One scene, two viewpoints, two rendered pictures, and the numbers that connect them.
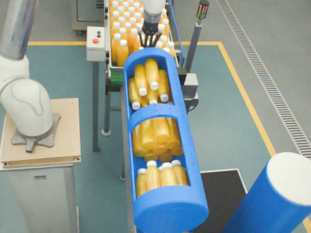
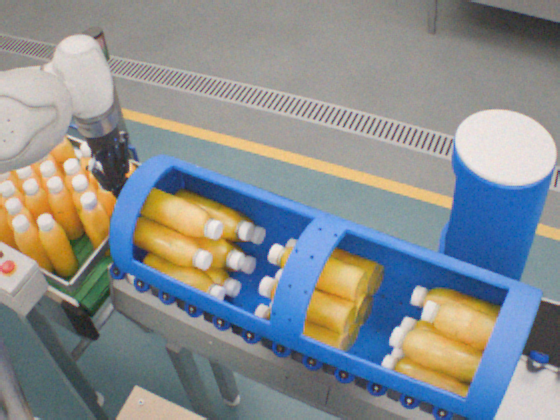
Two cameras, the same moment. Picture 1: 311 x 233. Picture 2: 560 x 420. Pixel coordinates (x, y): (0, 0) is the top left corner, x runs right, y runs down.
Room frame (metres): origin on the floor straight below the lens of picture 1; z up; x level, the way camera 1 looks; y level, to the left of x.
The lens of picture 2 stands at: (0.46, 0.56, 2.27)
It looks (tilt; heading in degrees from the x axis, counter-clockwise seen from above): 48 degrees down; 315
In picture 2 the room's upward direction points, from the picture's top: 5 degrees counter-clockwise
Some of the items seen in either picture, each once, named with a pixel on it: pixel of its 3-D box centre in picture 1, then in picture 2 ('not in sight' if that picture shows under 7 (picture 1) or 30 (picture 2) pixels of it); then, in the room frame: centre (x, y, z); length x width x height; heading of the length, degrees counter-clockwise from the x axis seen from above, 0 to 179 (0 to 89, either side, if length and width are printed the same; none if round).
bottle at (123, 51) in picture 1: (122, 55); (57, 246); (1.65, 0.24, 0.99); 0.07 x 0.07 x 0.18
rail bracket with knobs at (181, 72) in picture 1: (178, 76); not in sight; (1.59, -0.11, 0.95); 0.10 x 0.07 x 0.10; 104
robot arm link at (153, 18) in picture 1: (152, 14); (96, 115); (1.49, 0.09, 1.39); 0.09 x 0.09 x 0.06
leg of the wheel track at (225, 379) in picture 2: not in sight; (218, 359); (1.45, -0.01, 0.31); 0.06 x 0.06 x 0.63; 14
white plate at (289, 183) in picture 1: (297, 177); (506, 145); (0.95, -0.70, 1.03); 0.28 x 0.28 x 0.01
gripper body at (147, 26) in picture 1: (150, 27); (104, 141); (1.49, 0.09, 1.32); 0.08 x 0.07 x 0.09; 103
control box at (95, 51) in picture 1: (95, 43); (2, 273); (1.63, 0.40, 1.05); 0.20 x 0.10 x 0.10; 14
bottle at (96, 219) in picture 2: not in sight; (98, 225); (1.61, 0.12, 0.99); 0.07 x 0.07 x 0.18
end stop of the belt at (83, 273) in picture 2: (145, 70); (118, 230); (1.58, 0.09, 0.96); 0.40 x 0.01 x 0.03; 104
